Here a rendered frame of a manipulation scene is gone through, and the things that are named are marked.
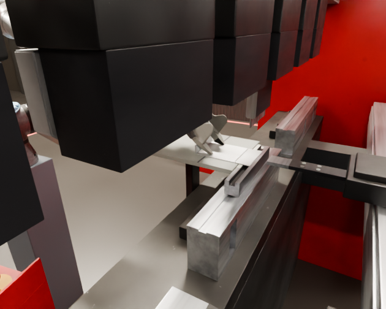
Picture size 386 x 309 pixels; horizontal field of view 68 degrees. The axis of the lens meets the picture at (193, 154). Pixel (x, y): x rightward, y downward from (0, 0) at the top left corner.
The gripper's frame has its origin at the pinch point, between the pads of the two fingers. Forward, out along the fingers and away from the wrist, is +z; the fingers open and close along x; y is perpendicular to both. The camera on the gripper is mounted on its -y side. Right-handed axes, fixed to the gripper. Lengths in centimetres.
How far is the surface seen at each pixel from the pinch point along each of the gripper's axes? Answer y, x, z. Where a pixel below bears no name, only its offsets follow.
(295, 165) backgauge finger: 14.2, -0.3, 12.5
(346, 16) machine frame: 32, 86, -10
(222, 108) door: -160, 322, -24
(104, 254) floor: -132, 34, 20
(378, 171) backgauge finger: 26.6, -2.7, 19.2
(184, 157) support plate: -3.2, -7.2, -1.7
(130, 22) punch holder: 27, -41, -11
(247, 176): 7.6, -7.3, 8.6
